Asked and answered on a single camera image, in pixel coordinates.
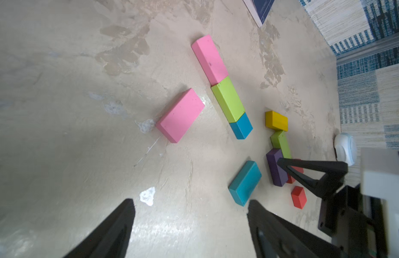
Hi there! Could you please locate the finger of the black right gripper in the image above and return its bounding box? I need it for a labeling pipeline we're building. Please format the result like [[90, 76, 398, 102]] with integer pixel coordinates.
[[277, 158, 348, 200]]

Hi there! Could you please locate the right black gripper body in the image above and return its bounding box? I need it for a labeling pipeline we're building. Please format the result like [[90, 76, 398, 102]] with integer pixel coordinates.
[[318, 185, 388, 258]]

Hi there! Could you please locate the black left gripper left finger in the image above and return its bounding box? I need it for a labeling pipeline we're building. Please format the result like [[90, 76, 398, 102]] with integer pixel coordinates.
[[65, 198, 136, 258]]

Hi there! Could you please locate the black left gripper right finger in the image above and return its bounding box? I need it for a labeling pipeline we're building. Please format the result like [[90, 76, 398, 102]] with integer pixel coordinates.
[[247, 200, 342, 258]]

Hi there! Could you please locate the teal long block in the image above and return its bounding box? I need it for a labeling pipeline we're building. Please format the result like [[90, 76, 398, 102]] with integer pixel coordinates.
[[229, 161, 262, 206]]

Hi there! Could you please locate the small teal cube block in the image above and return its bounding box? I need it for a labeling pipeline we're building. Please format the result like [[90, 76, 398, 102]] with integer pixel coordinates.
[[230, 113, 253, 140]]

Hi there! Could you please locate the light green long block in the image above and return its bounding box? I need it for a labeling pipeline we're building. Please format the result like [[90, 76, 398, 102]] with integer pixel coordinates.
[[211, 76, 245, 123]]

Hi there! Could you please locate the pink long block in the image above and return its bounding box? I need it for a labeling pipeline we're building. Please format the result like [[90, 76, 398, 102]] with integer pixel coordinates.
[[192, 34, 229, 86]]

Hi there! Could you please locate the small red cube block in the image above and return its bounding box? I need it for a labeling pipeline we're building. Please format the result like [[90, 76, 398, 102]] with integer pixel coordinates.
[[291, 186, 307, 209]]

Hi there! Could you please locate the red long block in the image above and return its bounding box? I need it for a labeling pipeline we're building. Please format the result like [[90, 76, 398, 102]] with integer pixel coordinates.
[[286, 166, 304, 184]]

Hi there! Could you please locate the purple block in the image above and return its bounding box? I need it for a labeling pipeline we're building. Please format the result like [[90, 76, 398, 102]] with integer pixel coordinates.
[[266, 148, 288, 187]]

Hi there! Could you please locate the yellow block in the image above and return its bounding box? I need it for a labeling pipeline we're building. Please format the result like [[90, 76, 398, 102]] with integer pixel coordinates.
[[265, 110, 288, 132]]

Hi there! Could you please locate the dark blue notebook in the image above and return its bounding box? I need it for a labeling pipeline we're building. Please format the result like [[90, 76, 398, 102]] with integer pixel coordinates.
[[243, 0, 274, 28]]

